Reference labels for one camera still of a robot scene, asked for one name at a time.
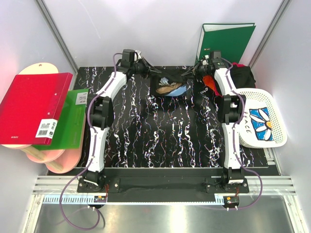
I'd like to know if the black t shirt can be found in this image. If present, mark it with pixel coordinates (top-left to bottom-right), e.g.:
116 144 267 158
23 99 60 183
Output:
148 69 191 97

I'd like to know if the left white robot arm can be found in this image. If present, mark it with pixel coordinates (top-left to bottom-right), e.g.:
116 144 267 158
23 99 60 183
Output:
82 49 151 192

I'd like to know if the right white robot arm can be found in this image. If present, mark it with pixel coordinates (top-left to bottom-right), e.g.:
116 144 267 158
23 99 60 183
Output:
182 50 246 193

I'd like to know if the folded dark shirts pile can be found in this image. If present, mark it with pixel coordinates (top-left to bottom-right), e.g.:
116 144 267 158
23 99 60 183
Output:
229 63 256 94

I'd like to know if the orange garment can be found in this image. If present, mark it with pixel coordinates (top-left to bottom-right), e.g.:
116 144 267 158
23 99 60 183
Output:
203 75 221 96

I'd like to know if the green lever arch binder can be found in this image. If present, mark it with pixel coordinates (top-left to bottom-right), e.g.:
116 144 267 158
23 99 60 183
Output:
195 23 256 63

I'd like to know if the black marbled table mat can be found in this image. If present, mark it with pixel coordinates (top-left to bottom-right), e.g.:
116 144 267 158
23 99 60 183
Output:
72 66 269 168

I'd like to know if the white plastic laundry basket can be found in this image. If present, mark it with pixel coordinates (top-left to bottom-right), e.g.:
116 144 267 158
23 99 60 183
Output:
233 88 287 149

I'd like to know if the white printed t shirt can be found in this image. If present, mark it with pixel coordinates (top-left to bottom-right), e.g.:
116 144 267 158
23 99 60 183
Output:
239 107 274 145

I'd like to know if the green plastic folder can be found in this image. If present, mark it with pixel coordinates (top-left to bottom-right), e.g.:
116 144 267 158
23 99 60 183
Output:
34 89 88 150

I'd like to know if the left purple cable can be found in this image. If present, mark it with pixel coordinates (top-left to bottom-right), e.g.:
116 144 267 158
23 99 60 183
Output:
58 52 123 231

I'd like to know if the red ring binder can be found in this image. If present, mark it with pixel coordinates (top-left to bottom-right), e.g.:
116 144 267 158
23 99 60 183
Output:
0 73 73 145

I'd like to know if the aluminium frame profile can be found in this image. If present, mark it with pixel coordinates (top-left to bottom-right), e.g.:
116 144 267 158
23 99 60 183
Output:
33 176 296 196

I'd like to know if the white slotted cable duct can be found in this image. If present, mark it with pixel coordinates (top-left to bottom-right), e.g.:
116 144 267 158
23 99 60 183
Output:
43 195 107 204

